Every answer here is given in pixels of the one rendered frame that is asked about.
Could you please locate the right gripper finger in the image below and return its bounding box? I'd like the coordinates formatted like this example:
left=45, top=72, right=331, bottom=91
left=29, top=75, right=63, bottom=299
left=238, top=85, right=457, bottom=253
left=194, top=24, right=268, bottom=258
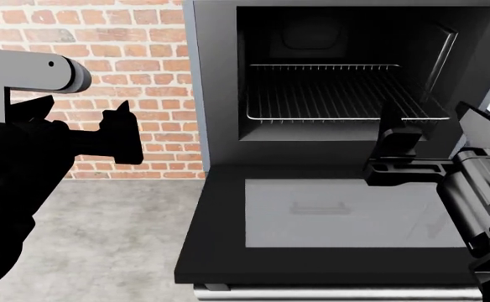
left=372, top=101, right=424, bottom=160
left=456, top=101, right=490, bottom=153

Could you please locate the black built-in oven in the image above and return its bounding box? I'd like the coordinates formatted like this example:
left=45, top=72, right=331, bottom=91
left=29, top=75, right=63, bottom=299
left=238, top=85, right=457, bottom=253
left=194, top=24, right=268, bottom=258
left=183, top=0, right=490, bottom=181

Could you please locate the black oven door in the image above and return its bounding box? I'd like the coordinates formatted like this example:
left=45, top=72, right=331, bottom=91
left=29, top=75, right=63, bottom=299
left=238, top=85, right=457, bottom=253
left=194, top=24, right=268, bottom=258
left=173, top=164, right=482, bottom=286

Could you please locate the grey glass door window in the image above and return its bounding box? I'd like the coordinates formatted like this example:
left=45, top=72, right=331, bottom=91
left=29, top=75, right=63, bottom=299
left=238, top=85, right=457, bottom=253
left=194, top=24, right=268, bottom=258
left=244, top=178, right=469, bottom=249

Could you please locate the silver wire oven rack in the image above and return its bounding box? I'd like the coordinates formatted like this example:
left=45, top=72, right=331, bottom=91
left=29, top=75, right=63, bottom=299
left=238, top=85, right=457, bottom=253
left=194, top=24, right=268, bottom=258
left=244, top=63, right=452, bottom=122

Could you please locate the silver oven door handle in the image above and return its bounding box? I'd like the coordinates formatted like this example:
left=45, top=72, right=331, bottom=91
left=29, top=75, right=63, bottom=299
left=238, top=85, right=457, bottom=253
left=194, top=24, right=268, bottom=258
left=191, top=282, right=484, bottom=302

